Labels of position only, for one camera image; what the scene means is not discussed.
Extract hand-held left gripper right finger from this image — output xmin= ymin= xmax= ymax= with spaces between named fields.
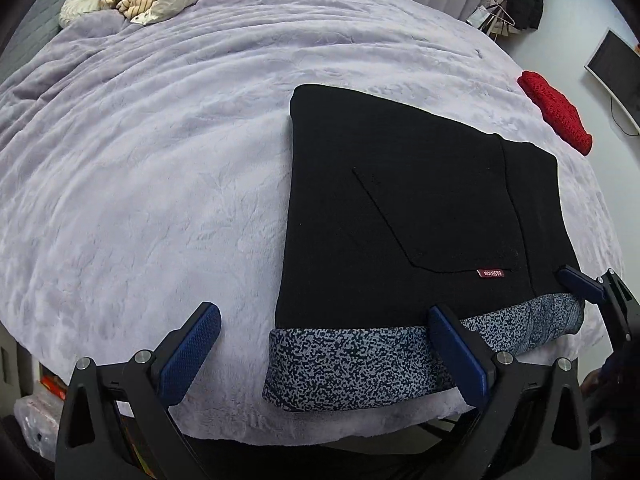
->
xmin=428 ymin=302 xmax=592 ymax=480

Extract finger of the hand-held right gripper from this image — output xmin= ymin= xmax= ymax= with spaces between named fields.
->
xmin=597 ymin=268 xmax=640 ymax=348
xmin=556 ymin=264 xmax=609 ymax=307

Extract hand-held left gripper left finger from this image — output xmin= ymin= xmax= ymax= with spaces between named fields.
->
xmin=55 ymin=301 xmax=223 ymax=480

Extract black pants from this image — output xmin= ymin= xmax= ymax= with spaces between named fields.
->
xmin=276 ymin=83 xmax=582 ymax=332

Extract red packet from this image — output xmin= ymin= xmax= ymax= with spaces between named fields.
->
xmin=39 ymin=374 xmax=69 ymax=402

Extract clear plastic bag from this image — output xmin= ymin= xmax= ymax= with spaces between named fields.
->
xmin=13 ymin=394 xmax=59 ymax=462

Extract red knitted garment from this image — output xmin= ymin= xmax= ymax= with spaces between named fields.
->
xmin=517 ymin=70 xmax=594 ymax=156

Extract lilac plush blanket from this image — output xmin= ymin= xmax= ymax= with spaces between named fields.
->
xmin=0 ymin=0 xmax=627 ymax=453

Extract white-framed monitor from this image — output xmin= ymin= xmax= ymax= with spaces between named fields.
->
xmin=584 ymin=28 xmax=640 ymax=136

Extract bundle of clothes hangers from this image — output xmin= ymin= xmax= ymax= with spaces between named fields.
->
xmin=466 ymin=0 xmax=522 ymax=40

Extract grey quilted headboard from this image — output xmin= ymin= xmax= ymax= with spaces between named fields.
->
xmin=0 ymin=0 xmax=67 ymax=88

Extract white round pillow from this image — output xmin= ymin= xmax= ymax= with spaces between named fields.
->
xmin=59 ymin=0 xmax=108 ymax=29

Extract black monitor cable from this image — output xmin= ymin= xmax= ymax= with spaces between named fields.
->
xmin=609 ymin=94 xmax=640 ymax=137

